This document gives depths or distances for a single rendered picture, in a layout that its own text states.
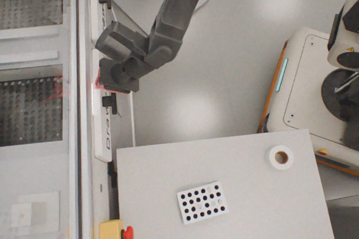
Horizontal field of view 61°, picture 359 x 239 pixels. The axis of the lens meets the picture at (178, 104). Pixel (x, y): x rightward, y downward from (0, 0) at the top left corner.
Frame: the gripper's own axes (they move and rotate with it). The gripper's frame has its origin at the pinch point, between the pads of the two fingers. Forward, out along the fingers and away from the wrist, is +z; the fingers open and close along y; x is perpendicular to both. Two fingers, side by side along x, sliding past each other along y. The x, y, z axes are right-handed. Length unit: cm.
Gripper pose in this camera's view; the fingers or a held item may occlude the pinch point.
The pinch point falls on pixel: (102, 86)
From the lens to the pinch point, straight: 81.3
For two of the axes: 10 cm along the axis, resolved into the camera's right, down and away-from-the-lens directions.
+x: 0.7, 9.5, -3.0
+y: -7.4, -1.5, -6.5
